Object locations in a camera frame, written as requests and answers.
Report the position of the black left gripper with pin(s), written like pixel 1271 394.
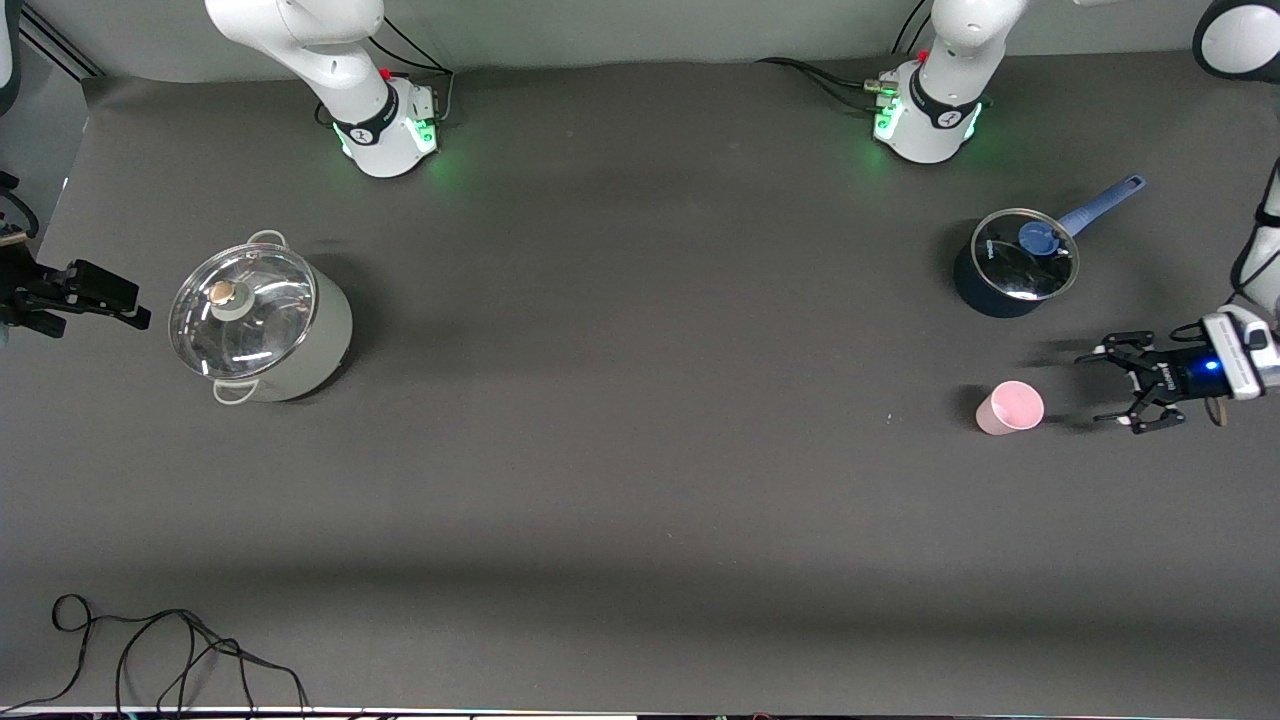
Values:
pixel 1176 375

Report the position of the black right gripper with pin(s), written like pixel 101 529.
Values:
pixel 22 297

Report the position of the pink plastic cup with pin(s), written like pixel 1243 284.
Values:
pixel 1010 410

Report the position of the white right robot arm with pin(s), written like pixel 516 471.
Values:
pixel 380 130

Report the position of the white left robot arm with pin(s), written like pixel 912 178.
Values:
pixel 940 130

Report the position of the glass lid with brass knob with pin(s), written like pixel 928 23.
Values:
pixel 245 310

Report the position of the glass lid with blue knob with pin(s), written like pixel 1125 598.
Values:
pixel 1010 262

